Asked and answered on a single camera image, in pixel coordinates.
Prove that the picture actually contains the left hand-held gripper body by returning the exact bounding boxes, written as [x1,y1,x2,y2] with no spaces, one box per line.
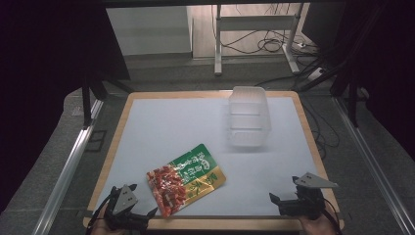
[103,184,151,231]

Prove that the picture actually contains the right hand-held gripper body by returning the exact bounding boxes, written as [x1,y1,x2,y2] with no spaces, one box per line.
[279,171,340,220]

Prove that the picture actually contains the green and red snack packet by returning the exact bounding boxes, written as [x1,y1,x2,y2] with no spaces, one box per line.
[146,143,227,219]

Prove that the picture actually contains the clear plastic container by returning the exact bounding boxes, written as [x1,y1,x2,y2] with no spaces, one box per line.
[226,85,273,149]

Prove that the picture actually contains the person's right hand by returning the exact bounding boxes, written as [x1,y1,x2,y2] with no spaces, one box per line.
[297,211,341,235]

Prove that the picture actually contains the person's left hand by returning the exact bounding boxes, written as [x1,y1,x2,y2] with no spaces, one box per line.
[90,222,126,235]

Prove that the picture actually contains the black tripod stand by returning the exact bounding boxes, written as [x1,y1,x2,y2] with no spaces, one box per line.
[297,0,392,129]
[80,72,135,130]

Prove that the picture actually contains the white power strip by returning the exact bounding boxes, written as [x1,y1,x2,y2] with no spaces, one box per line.
[306,67,328,82]

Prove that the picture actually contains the black curtain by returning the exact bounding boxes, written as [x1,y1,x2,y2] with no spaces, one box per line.
[0,0,132,214]
[301,0,415,162]

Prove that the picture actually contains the white cabinet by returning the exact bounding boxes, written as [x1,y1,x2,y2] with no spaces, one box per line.
[106,6,194,57]

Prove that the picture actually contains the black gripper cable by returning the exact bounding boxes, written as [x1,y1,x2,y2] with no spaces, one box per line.
[85,194,115,235]
[321,197,344,235]

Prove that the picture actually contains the black floor cable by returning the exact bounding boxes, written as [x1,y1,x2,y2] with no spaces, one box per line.
[300,93,341,161]

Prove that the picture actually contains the aluminium rail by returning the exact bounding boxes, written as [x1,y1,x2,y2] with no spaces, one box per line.
[332,97,415,235]
[32,99,106,235]

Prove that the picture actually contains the tangled black floor cables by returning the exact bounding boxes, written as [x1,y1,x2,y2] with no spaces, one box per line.
[211,4,319,55]

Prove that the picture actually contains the white metal desk frame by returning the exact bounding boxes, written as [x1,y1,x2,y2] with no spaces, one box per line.
[212,3,305,77]

